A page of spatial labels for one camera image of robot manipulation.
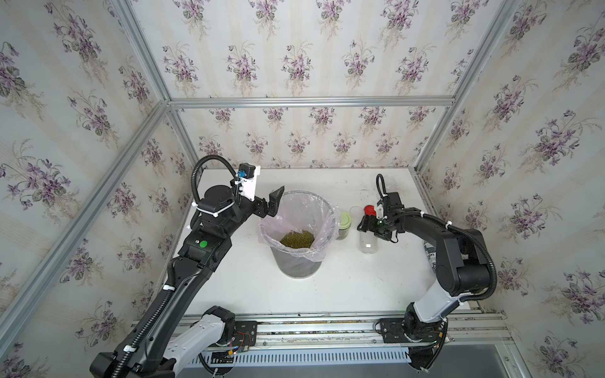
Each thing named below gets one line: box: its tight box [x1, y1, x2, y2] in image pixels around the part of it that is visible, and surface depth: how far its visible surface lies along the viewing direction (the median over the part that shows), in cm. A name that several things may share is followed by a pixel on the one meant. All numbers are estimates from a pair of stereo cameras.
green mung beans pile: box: [279, 229, 316, 249], surface depth 93 cm
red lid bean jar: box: [359, 230, 379, 255], surface depth 92 cm
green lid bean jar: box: [335, 211, 353, 241], surface depth 90 cm
